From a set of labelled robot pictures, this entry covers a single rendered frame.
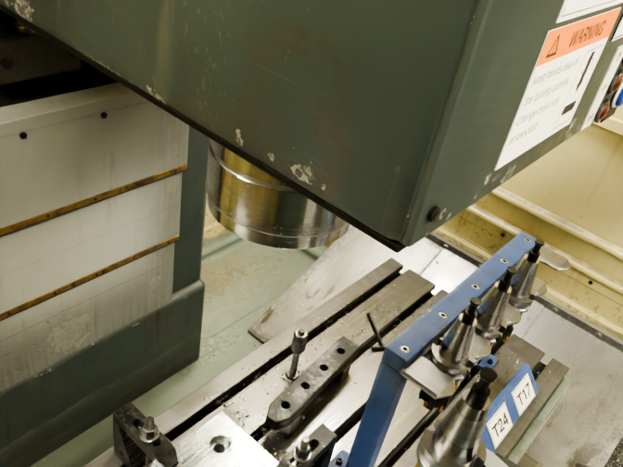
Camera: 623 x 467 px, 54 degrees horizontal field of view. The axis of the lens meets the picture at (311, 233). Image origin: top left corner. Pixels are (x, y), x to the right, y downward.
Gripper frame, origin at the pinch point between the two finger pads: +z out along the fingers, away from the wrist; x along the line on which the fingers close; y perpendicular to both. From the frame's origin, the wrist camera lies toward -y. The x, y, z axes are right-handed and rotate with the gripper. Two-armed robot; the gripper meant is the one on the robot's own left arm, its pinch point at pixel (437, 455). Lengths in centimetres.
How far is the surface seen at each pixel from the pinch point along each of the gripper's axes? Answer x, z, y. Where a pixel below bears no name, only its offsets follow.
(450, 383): 20.2, 6.3, 10.6
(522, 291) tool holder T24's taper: 45.0, 7.4, 8.2
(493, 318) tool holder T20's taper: 34.0, 7.5, 7.7
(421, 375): 18.1, 9.8, 10.7
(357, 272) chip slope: 81, 56, 57
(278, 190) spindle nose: -5.8, 21.3, -22.4
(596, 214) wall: 101, 10, 17
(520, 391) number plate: 57, 1, 37
